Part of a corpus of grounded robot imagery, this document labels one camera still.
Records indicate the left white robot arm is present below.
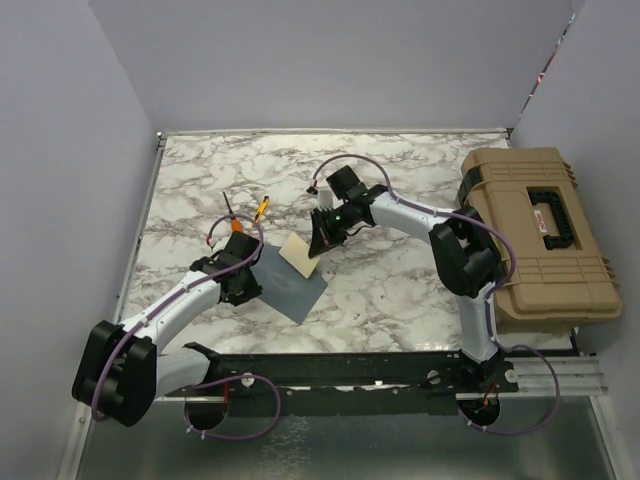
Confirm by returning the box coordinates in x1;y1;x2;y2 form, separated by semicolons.
71;232;263;427

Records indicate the tan plastic tool case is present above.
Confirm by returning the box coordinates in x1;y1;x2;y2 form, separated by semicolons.
458;147;622;333

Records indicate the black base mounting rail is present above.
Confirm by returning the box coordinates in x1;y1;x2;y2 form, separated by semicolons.
169;350;518;417

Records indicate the beige letter paper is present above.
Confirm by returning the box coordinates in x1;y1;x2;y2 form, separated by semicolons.
279;233;319;279

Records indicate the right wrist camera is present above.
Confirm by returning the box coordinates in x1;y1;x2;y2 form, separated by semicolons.
307;186;334;210

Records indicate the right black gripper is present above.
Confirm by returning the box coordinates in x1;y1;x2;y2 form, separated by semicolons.
308;203;354;259

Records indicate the orange handled screwdriver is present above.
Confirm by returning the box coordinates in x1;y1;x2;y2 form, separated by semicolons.
222;192;244;232

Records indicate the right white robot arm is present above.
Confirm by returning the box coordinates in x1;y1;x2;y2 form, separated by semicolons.
308;166;504;391

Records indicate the yellow utility knife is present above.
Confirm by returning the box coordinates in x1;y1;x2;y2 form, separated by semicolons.
254;195;270;222

